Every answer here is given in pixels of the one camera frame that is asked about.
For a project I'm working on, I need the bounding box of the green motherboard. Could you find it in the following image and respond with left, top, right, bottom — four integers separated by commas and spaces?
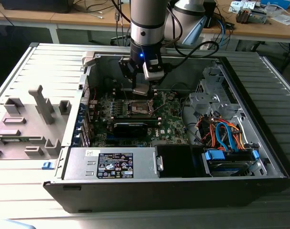
91, 92, 190, 147

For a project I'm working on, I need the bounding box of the grey parts rack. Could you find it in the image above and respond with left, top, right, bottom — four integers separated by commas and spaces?
0, 84, 73, 160

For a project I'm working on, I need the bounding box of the copper CPU cooler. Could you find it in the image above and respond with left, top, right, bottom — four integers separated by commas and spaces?
235, 6, 252, 24

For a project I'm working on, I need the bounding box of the black box on desk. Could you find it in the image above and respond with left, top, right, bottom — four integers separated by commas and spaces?
0, 0, 73, 14

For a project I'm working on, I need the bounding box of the grey case release handle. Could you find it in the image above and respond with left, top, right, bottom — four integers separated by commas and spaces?
81, 51, 96, 67

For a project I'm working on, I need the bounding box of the black upright box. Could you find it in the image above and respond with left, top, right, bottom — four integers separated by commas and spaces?
203, 0, 217, 29

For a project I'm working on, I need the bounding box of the silver CPU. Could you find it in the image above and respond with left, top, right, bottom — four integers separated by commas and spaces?
132, 83, 150, 96

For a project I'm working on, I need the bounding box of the black camera cable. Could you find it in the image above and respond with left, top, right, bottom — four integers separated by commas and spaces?
162, 41, 221, 73

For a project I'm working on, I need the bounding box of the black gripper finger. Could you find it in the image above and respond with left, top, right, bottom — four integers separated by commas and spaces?
118, 56, 138, 90
150, 78, 163, 91

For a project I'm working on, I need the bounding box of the black PC case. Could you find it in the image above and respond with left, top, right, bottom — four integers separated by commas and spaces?
43, 51, 290, 214

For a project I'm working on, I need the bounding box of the black RAM slot bank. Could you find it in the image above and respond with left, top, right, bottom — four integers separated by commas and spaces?
112, 115, 163, 127
112, 88, 159, 100

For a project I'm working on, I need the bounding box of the pale blue blurred object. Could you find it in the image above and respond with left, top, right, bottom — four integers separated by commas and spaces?
0, 219, 37, 229

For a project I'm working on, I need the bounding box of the black graphics card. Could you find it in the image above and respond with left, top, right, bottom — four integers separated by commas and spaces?
112, 122, 149, 138

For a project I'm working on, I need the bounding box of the green RAM stick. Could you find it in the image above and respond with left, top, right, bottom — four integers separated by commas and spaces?
2, 136, 32, 143

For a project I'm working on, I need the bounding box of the silver expansion bracket row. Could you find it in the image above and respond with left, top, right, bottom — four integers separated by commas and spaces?
73, 76, 93, 147

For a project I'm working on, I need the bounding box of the blue wire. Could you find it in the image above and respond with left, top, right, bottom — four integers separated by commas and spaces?
215, 123, 238, 152

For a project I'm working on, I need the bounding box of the hard disk in blue carrier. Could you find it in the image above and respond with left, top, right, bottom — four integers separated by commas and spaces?
202, 147, 260, 177

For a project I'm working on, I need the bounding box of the silver metal drive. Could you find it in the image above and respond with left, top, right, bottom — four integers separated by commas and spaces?
251, 8, 269, 24

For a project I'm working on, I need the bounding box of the orange wire bundle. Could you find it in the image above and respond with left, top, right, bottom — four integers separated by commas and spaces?
199, 118, 247, 151

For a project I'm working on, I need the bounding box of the silver metal drive cage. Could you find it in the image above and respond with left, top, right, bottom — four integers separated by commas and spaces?
189, 65, 241, 120

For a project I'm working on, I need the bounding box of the wooden desk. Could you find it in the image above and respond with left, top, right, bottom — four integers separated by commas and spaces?
0, 0, 290, 45

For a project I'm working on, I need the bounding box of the CPU socket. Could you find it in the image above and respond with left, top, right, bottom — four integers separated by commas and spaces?
127, 99, 157, 117

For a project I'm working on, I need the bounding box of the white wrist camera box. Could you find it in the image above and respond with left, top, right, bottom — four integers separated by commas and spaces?
143, 59, 165, 81

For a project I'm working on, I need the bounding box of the blue cardboard box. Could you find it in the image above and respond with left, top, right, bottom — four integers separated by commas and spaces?
260, 0, 290, 10

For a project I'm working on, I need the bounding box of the silver power supply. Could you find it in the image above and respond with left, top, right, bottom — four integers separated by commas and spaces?
62, 146, 164, 181

